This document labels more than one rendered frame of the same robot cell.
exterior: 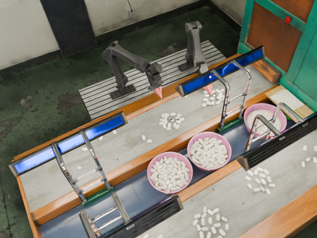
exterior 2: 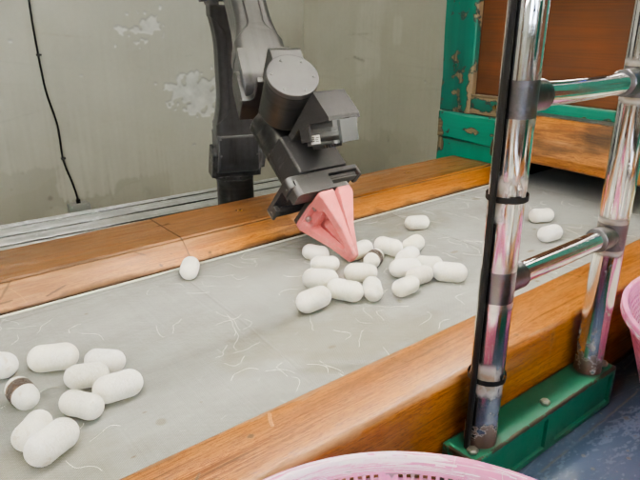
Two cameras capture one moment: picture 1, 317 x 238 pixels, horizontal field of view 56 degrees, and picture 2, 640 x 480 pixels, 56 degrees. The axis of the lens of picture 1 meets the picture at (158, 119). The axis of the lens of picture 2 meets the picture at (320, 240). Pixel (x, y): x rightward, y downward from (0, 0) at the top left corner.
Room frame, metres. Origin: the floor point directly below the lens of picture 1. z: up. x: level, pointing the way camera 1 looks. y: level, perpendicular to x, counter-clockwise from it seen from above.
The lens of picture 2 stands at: (0.80, -0.21, 1.01)
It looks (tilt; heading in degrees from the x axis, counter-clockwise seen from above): 21 degrees down; 346
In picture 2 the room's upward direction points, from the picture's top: straight up
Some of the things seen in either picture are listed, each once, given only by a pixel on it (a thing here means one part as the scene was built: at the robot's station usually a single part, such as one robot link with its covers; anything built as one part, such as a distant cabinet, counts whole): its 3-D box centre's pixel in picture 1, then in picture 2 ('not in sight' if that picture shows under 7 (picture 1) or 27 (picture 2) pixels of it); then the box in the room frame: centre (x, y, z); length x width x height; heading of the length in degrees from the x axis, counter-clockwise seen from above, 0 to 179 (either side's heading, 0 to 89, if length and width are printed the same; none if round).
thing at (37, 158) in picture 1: (70, 140); not in sight; (0.90, 0.46, 1.08); 0.62 x 0.08 x 0.07; 115
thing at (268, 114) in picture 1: (262, 124); not in sight; (1.13, -0.69, 0.71); 0.22 x 0.22 x 0.06
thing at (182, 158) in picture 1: (170, 174); not in sight; (0.82, -0.03, 0.72); 0.27 x 0.27 x 0.10
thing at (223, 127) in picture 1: (226, 97); (478, 158); (1.23, -0.44, 0.90); 0.20 x 0.19 x 0.45; 115
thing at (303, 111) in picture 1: (290, 104); not in sight; (1.22, -0.88, 0.77); 0.33 x 0.15 x 0.01; 25
